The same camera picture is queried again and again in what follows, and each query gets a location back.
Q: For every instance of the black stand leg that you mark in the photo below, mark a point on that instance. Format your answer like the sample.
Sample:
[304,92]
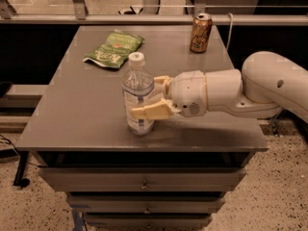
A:
[19,179]

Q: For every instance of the top grey drawer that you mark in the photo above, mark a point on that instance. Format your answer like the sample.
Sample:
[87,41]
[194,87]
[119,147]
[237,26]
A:
[142,179]

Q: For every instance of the orange soda can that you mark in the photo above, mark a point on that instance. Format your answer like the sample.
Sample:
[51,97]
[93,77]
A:
[201,30]

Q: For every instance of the grey drawer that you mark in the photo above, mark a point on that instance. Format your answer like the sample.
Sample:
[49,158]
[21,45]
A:
[179,221]
[142,179]
[146,204]

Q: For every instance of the clear plastic water bottle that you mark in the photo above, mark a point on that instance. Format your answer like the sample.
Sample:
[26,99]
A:
[137,87]

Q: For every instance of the bottom grey drawer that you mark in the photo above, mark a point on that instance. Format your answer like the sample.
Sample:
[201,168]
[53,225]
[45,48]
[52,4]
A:
[179,221]

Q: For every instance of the middle grey drawer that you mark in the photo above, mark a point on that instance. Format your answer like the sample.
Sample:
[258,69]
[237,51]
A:
[146,204]

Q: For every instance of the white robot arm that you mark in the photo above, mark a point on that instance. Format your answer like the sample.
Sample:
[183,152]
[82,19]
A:
[266,84]

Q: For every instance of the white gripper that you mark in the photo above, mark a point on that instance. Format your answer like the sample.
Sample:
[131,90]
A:
[187,91]

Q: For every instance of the grey metal rail frame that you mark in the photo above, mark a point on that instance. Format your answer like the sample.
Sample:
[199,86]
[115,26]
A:
[103,12]

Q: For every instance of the green chip bag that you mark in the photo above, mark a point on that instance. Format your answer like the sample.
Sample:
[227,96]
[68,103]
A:
[114,51]

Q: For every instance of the grey drawer cabinet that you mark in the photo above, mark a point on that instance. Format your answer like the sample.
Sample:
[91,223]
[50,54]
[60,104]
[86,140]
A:
[167,160]

